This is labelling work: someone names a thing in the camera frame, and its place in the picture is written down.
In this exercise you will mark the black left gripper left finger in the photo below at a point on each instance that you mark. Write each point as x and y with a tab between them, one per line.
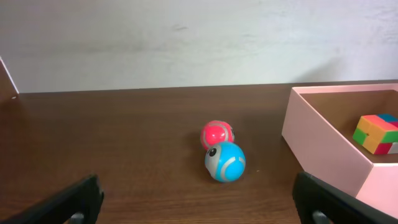
84	197

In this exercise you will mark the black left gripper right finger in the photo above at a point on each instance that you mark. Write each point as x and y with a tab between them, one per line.
319	202

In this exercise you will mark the pink grey toy ball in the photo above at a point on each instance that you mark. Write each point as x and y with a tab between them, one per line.
214	132

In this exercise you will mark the blue grey toy ball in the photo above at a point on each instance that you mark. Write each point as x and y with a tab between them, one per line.
225	161

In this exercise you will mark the multicoloured puzzle cube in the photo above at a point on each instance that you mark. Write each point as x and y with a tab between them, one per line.
377	133

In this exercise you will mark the pink cardboard box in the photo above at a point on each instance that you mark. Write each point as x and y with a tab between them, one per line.
319	125

